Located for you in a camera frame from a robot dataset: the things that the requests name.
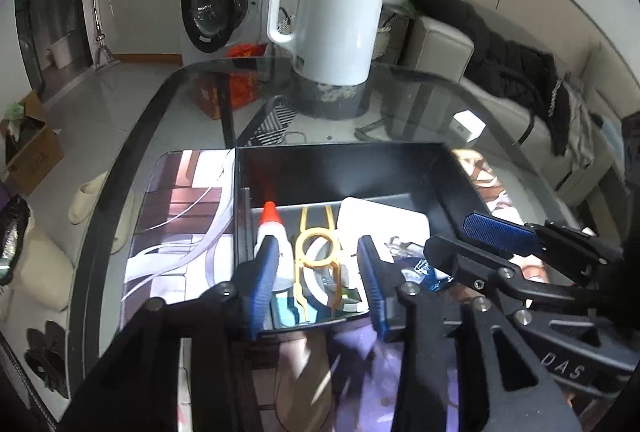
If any grey garment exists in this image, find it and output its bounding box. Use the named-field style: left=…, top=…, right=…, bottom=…
left=545, top=77, right=616, bottom=173

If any white glue bottle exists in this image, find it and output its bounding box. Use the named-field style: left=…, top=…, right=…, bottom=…
left=254, top=201, right=296, bottom=290

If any black cardboard box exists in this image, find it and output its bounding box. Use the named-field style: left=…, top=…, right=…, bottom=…
left=232, top=142, right=511, bottom=338

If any yellow plastic frame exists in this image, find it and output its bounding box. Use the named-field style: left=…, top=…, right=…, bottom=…
left=292, top=206, right=346, bottom=320

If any brown cardboard box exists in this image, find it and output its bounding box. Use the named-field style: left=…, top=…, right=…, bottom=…
left=0, top=92, right=66, bottom=195

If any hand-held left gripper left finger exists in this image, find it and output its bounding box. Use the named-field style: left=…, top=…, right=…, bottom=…
left=60, top=234, right=281, bottom=432

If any light grey sofa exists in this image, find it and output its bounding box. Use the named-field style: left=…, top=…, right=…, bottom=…
left=400, top=14, right=640, bottom=213

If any mop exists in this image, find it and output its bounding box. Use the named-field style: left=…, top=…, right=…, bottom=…
left=89, top=0, right=118, bottom=72

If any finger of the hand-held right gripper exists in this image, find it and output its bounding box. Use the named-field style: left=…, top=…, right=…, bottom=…
left=424, top=234, right=606, bottom=313
left=462, top=211, right=626, bottom=285

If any small white charger box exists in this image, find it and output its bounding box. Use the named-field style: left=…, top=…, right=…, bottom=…
left=449, top=110, right=486, bottom=144

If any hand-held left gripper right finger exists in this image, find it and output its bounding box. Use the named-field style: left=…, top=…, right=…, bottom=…
left=356, top=236, right=583, bottom=432

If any red bag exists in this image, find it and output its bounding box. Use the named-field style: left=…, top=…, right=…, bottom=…
left=195, top=43, right=268, bottom=120

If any beige slipper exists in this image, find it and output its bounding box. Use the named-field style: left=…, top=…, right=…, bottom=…
left=111, top=197, right=136, bottom=255
left=67, top=171, right=110, bottom=225

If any printed desk mat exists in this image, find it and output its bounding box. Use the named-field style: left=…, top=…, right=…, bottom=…
left=122, top=149, right=551, bottom=432

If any cream cushion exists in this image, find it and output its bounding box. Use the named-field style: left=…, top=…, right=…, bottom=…
left=0, top=212, right=76, bottom=313

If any black shiny object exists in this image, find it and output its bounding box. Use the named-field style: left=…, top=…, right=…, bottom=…
left=0, top=194, right=31, bottom=285

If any black white striped object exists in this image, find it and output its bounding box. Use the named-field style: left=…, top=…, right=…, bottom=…
left=239, top=94, right=301, bottom=148

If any white electric kettle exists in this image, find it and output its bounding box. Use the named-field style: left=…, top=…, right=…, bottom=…
left=266, top=0, right=393, bottom=85

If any black coat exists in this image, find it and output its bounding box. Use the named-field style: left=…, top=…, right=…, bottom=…
left=407, top=0, right=576, bottom=155

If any white waste bin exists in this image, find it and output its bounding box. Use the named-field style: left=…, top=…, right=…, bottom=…
left=47, top=37, right=76, bottom=69

